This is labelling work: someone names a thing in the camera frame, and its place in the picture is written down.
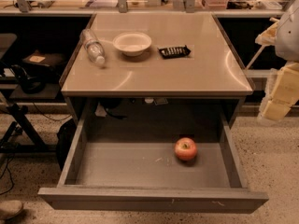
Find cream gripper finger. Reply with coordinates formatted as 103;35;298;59
259;63;299;121
255;22;278;46

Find red apple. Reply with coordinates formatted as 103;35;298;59
175;137;197;161

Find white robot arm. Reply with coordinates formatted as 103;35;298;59
255;1;299;123

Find grey counter cabinet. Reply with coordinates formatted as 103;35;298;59
62;12;253;120

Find grey open drawer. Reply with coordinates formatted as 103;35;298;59
39;105;268;213

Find white cane stick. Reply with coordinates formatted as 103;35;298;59
245;17;279;70

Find black snack bar wrapper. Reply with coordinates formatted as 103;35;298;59
158;46;191;59

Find white ceramic bowl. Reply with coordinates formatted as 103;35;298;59
113;32;151;57

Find clear plastic water bottle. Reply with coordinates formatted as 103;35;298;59
80;29;106;67

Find dark box with label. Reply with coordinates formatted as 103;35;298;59
21;50;67;75

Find black headphones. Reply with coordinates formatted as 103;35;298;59
11;64;46;94

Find black metal stand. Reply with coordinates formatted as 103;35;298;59
0;104;56;154

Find grey shoe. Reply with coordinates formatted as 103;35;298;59
0;200;23;221

